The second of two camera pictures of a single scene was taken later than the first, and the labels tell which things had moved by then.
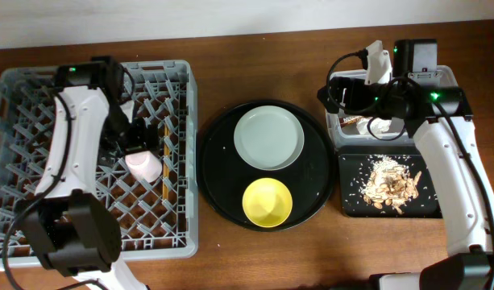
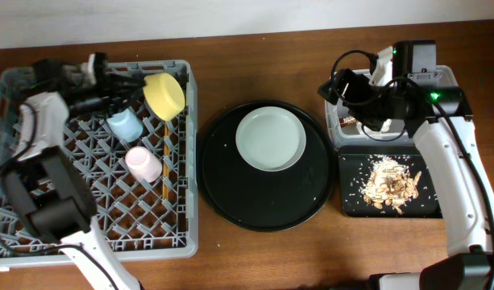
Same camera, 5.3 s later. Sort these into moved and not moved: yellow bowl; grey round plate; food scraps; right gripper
Moved: yellow bowl
Not moved: food scraps; right gripper; grey round plate
